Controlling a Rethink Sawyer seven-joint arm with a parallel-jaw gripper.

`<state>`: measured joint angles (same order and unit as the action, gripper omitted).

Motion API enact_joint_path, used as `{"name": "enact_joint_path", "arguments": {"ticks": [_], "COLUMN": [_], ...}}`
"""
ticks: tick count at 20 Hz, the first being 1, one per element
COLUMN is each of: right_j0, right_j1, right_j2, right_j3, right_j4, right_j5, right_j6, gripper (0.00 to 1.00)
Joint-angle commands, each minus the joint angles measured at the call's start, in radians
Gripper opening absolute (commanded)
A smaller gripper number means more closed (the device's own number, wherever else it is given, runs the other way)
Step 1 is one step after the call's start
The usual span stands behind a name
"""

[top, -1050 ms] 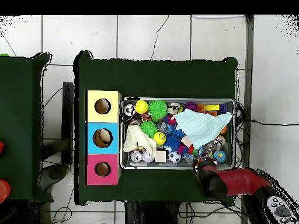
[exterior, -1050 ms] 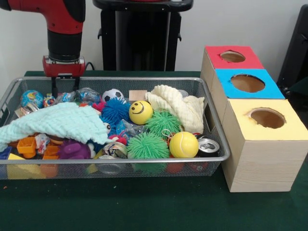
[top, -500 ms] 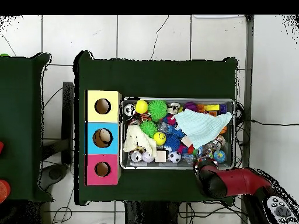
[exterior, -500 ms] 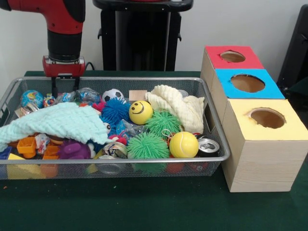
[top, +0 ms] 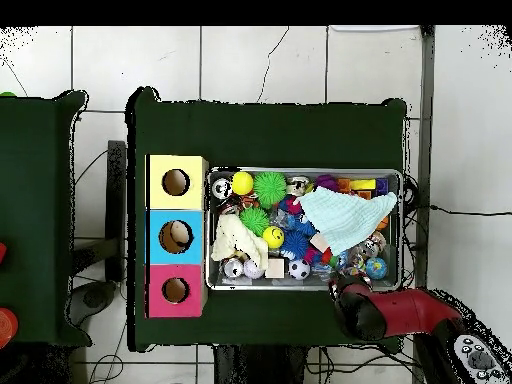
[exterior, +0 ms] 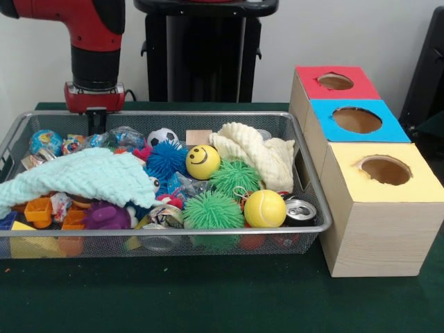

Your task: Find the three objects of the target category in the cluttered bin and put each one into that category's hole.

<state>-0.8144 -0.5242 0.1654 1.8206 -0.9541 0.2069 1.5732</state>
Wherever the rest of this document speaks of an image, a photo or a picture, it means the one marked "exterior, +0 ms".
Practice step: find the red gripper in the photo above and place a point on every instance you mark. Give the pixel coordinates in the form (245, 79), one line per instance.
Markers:
(93, 102)

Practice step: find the colourful polka dot cloth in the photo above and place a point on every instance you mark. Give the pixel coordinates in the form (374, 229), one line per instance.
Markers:
(71, 145)

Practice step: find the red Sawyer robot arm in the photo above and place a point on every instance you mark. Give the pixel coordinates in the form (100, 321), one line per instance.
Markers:
(93, 34)

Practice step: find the clear mesh bin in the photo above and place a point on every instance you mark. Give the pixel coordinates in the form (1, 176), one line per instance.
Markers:
(243, 243)

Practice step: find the wooden box with three holes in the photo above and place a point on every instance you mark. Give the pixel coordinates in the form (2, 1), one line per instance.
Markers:
(378, 229)

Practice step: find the mint knitted cloth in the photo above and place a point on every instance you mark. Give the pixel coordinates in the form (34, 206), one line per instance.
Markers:
(86, 173)

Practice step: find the blue globe ball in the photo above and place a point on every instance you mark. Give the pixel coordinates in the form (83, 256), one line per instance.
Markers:
(46, 142)

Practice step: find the small soccer ball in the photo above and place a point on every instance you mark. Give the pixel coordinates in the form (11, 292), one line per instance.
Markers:
(162, 137)

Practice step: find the blue spiky rubber ball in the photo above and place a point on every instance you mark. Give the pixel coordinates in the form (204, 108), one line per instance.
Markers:
(167, 156)

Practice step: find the yellow smiley ball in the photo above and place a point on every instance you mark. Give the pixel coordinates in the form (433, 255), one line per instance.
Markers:
(203, 162)

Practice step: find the green spiky rubber ball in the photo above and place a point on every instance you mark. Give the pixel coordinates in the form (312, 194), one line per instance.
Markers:
(212, 209)
(235, 175)

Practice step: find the cream waffle cloth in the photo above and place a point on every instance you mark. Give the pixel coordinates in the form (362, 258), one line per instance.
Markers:
(263, 156)

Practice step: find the yellow tennis ball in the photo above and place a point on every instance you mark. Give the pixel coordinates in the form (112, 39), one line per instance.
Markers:
(265, 208)

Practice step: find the dark green table cloth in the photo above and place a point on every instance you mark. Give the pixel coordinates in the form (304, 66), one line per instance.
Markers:
(208, 295)

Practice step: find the crushed drink can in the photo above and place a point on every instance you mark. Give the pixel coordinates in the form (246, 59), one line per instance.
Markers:
(300, 211)

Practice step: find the black panel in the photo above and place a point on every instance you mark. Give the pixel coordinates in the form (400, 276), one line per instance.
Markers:
(426, 69)

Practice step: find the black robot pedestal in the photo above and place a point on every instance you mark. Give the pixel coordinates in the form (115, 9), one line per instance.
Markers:
(204, 52)

